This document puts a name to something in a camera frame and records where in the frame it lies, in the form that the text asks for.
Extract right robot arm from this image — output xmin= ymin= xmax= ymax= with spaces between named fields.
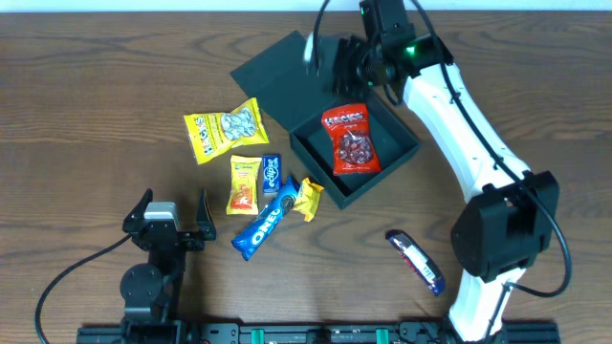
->
xmin=332 ymin=1 xmax=562 ymax=343

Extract red Hacks candy bag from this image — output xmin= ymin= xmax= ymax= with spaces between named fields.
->
xmin=321 ymin=103 xmax=382 ymax=176

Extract blue Oreo cookie pack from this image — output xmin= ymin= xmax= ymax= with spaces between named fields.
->
xmin=231 ymin=176 xmax=299 ymax=261

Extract blue Eclipse mint box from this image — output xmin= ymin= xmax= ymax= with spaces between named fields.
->
xmin=262 ymin=154 xmax=282 ymax=193

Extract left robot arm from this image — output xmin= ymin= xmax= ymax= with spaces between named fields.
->
xmin=119 ymin=189 xmax=216 ymax=343

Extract dark blue chocolate bar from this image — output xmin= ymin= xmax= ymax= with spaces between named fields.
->
xmin=385 ymin=229 xmax=446 ymax=296

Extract dark green open box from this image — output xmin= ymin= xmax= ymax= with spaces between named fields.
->
xmin=230 ymin=31 xmax=420 ymax=209

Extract small yellow cracker packet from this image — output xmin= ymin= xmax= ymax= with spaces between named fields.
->
xmin=294 ymin=178 xmax=324 ymax=222

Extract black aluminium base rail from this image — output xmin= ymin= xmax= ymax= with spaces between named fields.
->
xmin=76 ymin=320 xmax=561 ymax=344

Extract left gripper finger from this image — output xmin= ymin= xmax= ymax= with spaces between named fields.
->
xmin=125 ymin=188 xmax=153 ymax=221
xmin=195 ymin=188 xmax=213 ymax=230

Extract yellow Hacks candy bag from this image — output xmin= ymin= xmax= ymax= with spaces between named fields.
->
xmin=184 ymin=97 xmax=269 ymax=165

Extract yellow orange snack packet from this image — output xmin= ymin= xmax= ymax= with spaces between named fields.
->
xmin=226 ymin=155 xmax=262 ymax=215

